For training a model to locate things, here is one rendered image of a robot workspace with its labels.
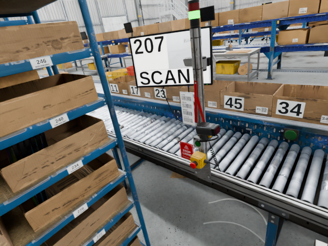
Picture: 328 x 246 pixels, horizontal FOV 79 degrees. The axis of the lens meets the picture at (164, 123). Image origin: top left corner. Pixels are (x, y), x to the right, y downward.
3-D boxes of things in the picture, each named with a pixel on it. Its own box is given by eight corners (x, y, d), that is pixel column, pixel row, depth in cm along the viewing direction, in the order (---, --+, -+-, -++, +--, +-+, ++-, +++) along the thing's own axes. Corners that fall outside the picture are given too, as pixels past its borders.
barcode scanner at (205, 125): (216, 146, 102) (213, 127, 99) (197, 143, 110) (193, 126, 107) (222, 140, 107) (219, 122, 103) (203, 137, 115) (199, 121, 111)
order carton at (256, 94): (219, 110, 169) (219, 91, 162) (234, 98, 188) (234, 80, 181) (271, 117, 145) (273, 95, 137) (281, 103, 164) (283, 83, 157)
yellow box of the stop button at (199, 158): (189, 167, 120) (188, 157, 117) (196, 159, 125) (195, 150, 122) (211, 175, 111) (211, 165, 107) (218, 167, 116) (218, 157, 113)
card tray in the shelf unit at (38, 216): (34, 233, 76) (22, 215, 72) (16, 196, 97) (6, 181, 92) (120, 174, 101) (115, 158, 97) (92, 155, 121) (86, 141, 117)
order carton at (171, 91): (153, 99, 218) (150, 84, 211) (170, 91, 238) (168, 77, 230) (182, 104, 194) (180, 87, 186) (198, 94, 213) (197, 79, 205)
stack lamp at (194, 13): (186, 19, 91) (185, 4, 88) (193, 19, 94) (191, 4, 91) (196, 18, 87) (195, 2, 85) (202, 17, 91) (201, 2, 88)
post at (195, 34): (194, 176, 132) (180, 30, 94) (198, 172, 135) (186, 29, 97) (211, 183, 125) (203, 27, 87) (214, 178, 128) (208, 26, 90)
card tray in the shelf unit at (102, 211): (58, 263, 85) (50, 248, 81) (32, 227, 104) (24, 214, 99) (129, 199, 112) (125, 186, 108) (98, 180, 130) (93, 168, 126)
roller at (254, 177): (244, 187, 114) (244, 180, 111) (271, 143, 147) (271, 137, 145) (254, 190, 110) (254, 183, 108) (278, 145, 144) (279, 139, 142)
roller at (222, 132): (194, 164, 133) (191, 167, 137) (228, 131, 167) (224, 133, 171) (189, 159, 134) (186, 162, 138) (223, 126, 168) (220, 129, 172)
